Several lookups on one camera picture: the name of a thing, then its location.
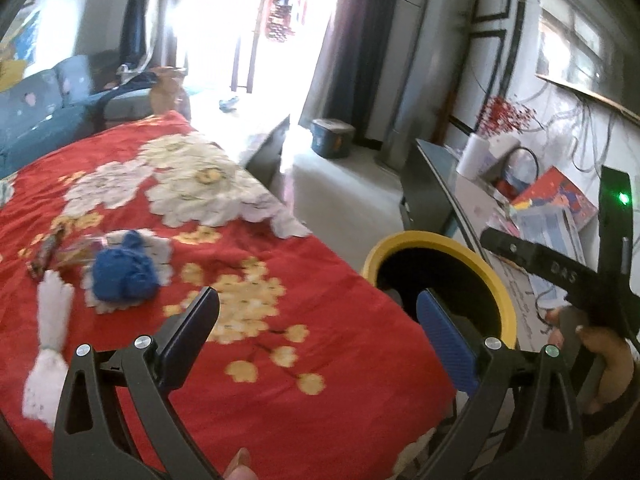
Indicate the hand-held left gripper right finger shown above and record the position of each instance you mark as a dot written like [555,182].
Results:
[445,340]

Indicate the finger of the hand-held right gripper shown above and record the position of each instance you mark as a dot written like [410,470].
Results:
[530,255]

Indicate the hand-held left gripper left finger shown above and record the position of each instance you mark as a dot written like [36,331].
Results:
[190,330]

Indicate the blue knitted cloth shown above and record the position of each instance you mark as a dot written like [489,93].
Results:
[125,270]

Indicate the yellow-rimmed black trash bin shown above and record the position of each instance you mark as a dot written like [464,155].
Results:
[400,242]

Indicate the patterned snack wrapper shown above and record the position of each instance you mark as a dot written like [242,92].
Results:
[82,252]

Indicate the red-brown snack wrapper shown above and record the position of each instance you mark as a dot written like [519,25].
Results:
[47,252]

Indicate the person's right hand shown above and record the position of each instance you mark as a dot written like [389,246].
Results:
[615,360]

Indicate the person's left hand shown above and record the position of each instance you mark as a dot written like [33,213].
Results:
[241,467]

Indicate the stack of papers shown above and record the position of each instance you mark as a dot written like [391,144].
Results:
[550,235]

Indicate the red flat box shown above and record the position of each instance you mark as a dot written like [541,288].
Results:
[560,195]

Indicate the white paper towel roll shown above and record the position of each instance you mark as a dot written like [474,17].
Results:
[472,157]

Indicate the glass table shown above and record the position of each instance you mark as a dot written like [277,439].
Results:
[435,185]

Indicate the red floral blanket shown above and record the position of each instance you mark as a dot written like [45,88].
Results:
[325,370]

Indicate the red flower decoration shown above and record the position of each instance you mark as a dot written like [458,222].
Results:
[507,115]

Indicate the grey standing air conditioner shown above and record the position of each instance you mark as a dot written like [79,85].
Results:
[425,70]

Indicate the window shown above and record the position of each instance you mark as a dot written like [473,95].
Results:
[580,40]

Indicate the small blue object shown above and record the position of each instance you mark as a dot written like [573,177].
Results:
[228,104]

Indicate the grey-blue storage box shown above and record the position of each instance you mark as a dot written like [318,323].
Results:
[332,137]

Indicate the brown paper bag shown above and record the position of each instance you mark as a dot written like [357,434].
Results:
[167,92]

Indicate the blue floral sofa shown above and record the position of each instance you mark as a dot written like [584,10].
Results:
[60,105]

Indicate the dark purple curtain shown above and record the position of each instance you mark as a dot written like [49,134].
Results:
[345,50]

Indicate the yellow pillow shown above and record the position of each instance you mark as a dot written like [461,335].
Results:
[10,72]

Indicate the blue curtain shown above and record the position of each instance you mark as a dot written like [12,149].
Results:
[140,10]

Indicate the hanging laundry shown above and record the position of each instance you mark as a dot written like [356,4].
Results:
[285,0]

